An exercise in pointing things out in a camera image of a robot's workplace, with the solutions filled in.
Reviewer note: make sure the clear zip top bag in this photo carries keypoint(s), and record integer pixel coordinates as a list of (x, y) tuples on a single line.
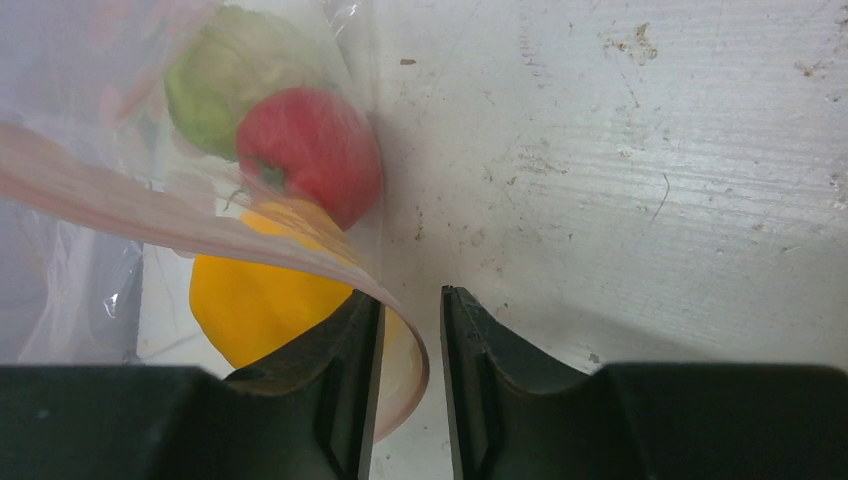
[(105, 204)]

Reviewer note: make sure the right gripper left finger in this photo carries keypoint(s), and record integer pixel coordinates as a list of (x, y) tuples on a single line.
[(307, 410)]

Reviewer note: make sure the green toy cabbage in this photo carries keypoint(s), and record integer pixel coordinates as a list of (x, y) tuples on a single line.
[(236, 60)]

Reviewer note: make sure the red toy tomato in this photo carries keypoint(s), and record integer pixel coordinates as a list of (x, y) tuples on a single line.
[(311, 142)]

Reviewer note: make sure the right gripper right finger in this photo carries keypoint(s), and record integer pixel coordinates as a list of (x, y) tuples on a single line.
[(515, 412)]

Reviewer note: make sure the yellow toy bell pepper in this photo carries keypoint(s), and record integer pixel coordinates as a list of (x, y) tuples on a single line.
[(248, 310)]

